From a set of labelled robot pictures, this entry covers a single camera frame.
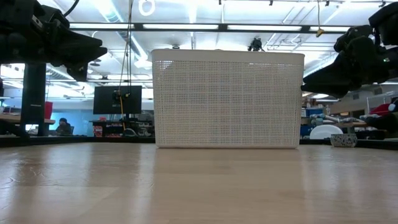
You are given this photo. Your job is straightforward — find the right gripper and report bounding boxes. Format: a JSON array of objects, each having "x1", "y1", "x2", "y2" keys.
[{"x1": 300, "y1": 24, "x2": 398, "y2": 99}]

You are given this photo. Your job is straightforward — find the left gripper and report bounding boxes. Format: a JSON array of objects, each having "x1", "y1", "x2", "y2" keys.
[{"x1": 18, "y1": 2, "x2": 108, "y2": 82}]

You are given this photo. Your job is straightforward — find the black monitor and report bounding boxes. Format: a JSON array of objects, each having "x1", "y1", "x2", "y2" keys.
[{"x1": 93, "y1": 85, "x2": 143, "y2": 115}]

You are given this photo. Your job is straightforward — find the white round object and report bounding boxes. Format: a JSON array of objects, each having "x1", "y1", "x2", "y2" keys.
[{"x1": 309, "y1": 124, "x2": 344, "y2": 140}]

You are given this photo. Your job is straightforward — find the red plush toy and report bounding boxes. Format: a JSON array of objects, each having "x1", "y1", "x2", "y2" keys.
[{"x1": 369, "y1": 98, "x2": 398, "y2": 118}]

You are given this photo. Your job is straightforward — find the patterned ceramic bowl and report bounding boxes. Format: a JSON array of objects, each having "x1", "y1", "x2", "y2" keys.
[{"x1": 330, "y1": 133, "x2": 358, "y2": 148}]

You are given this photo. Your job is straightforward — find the person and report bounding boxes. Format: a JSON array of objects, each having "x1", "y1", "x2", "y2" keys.
[{"x1": 55, "y1": 117, "x2": 73, "y2": 137}]

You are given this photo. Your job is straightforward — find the black hanging device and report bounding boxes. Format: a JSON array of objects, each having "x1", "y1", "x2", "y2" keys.
[{"x1": 248, "y1": 37, "x2": 264, "y2": 52}]

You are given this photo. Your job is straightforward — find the wooden desk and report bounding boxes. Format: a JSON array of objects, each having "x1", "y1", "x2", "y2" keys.
[{"x1": 0, "y1": 113, "x2": 56, "y2": 125}]

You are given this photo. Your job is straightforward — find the white perforated plastic basket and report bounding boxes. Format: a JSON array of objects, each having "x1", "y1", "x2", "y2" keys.
[{"x1": 151, "y1": 49, "x2": 305, "y2": 149}]

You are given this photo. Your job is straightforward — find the hanging black cables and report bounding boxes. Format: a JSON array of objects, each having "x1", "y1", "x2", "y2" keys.
[{"x1": 119, "y1": 0, "x2": 134, "y2": 131}]

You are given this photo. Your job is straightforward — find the yellow hanging cord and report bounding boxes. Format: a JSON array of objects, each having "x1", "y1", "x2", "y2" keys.
[{"x1": 315, "y1": 0, "x2": 325, "y2": 38}]

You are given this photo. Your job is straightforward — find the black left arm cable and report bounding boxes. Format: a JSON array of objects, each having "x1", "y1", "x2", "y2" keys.
[{"x1": 63, "y1": 0, "x2": 80, "y2": 17}]

